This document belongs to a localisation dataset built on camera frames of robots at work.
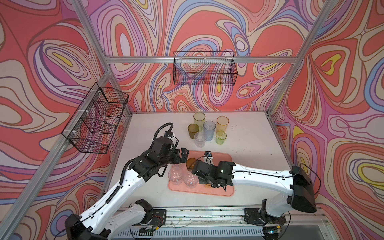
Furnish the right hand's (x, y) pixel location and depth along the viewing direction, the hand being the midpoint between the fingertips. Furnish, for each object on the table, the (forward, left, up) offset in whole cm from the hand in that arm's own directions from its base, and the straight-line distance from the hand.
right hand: (204, 179), depth 76 cm
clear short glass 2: (+32, 0, -9) cm, 33 cm away
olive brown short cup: (+37, +5, -3) cm, 37 cm away
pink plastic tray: (-2, +2, -10) cm, 10 cm away
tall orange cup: (+35, -14, +3) cm, 38 cm away
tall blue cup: (+35, -6, -1) cm, 35 cm away
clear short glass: (+6, +16, -6) cm, 18 cm away
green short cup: (+31, -14, -6) cm, 34 cm away
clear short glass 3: (+4, +8, -10) cm, 13 cm away
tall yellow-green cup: (+40, +1, +3) cm, 40 cm away
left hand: (+10, +10, +12) cm, 19 cm away
